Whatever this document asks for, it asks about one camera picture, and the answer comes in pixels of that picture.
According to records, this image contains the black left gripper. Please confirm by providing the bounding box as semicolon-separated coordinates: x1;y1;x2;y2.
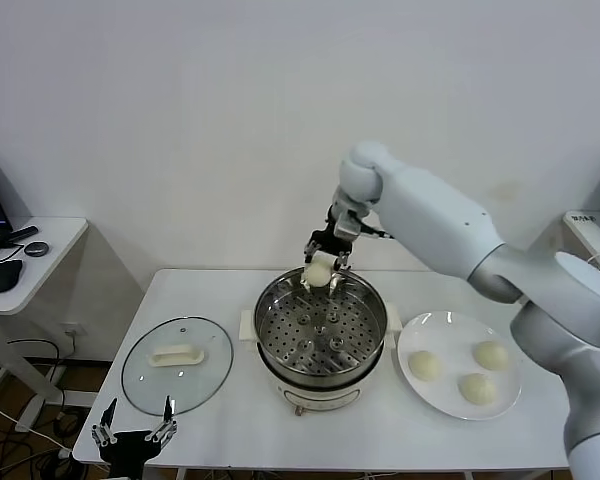
90;394;179;480

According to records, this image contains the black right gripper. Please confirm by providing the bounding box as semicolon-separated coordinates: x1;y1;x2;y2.
303;227;355;274

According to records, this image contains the white steamed baozi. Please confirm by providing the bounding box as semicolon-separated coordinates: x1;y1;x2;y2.
458;372;497;405
408;350;441;384
473;340;510;372
303;252;334;290

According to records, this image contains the glass lid with white handle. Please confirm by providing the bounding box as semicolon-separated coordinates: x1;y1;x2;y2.
120;315;235;417

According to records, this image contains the stainless steel steamer pot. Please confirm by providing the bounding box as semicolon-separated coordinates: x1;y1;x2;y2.
238;267;402;389

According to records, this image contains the white electric steamer pot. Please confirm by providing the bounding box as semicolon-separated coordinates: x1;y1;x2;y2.
238;319;399;417

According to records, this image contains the white round plate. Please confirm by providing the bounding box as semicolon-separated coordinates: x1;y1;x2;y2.
396;310;524;421

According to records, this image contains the white side table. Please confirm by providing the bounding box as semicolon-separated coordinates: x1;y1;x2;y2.
0;216;149;434

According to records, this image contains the black computer mouse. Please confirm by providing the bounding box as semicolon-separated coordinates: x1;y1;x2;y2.
0;259;25;294

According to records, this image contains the black bar device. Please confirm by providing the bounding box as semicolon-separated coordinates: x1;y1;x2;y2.
2;226;40;246

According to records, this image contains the white desk with label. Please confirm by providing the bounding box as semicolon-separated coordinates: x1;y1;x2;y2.
527;209;600;274

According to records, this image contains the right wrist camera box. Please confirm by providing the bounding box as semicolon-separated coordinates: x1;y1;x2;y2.
332;207;366;237

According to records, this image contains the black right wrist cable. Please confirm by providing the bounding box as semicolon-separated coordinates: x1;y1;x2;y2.
357;219;396;241

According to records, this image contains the black floor cable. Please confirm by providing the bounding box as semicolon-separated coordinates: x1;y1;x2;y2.
0;429;106;480
7;339;64;384

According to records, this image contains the white floor cable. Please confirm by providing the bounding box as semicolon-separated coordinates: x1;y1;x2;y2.
0;397;76;459

